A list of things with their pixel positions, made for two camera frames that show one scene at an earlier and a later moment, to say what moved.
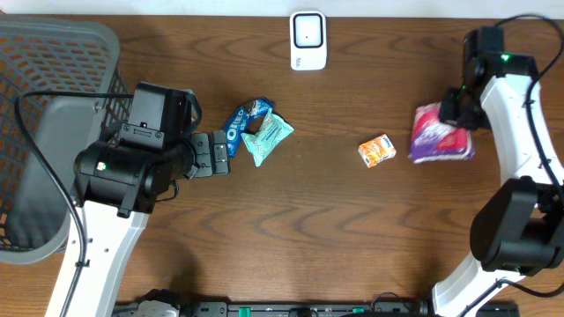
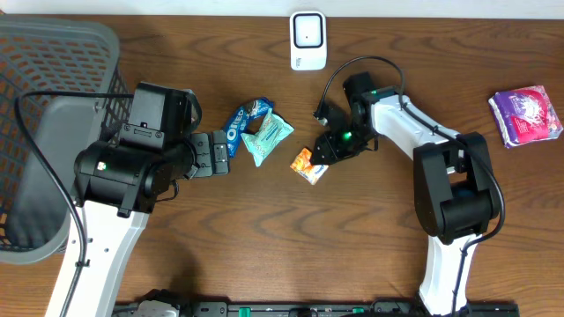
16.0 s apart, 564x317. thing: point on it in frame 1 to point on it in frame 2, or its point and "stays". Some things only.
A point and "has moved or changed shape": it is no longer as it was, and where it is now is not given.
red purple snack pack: x=435 y=140 has moved or changed shape
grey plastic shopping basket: x=51 y=55 stays
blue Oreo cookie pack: x=239 y=121 stays
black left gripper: x=203 y=154 stays
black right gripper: x=446 y=114 to x=330 y=152
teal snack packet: x=274 y=130 stays
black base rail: x=386 y=308 stays
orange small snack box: x=377 y=150 to x=302 y=165
